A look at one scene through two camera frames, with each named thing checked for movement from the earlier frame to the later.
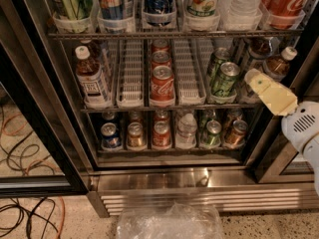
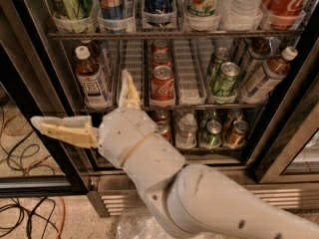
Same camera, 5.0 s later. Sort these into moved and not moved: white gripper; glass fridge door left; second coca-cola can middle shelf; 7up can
Moved: white gripper
Not moved: glass fridge door left; second coca-cola can middle shelf; 7up can
